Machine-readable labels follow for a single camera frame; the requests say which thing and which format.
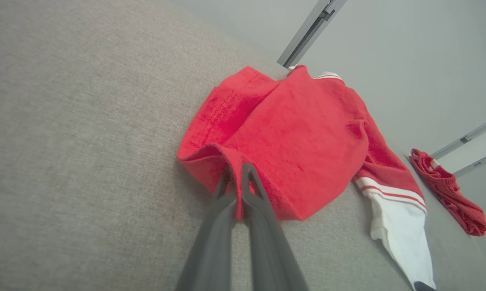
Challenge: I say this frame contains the red elastic-waist shorts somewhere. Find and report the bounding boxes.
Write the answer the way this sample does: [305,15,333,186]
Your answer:
[409,148,486,237]

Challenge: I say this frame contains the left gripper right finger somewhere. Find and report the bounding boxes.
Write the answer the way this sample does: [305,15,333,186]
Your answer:
[241,163,310,291]

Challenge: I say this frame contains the red and white shirt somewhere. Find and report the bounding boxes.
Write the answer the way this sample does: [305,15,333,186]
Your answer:
[176,65,437,289]

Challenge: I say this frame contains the grey metal partition post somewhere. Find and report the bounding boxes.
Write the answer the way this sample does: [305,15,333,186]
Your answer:
[431,114,486,177]
[276,0,347,68]

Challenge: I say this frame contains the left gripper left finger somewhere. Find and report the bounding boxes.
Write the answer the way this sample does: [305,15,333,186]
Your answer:
[174,164,239,291]

